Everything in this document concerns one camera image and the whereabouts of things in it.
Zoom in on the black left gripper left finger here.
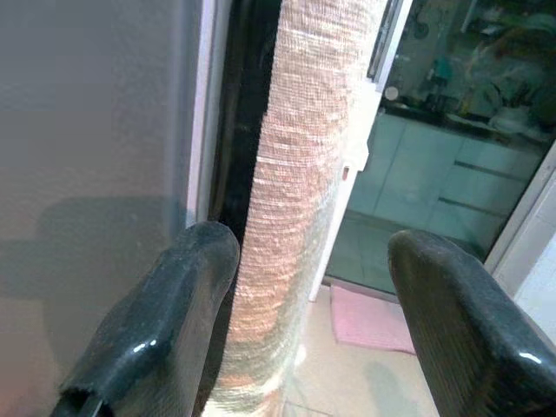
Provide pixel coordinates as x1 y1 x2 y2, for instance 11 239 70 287
50 220 242 417

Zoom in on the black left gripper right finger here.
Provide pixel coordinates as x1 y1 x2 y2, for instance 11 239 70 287
387 229 556 417

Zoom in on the grey mini fridge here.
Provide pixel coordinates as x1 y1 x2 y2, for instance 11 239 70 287
0 0 283 417

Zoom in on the pink floor mat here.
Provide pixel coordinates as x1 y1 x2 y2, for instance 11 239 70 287
329 284 418 357

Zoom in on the glass sliding door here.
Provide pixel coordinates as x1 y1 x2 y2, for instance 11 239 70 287
321 0 556 305

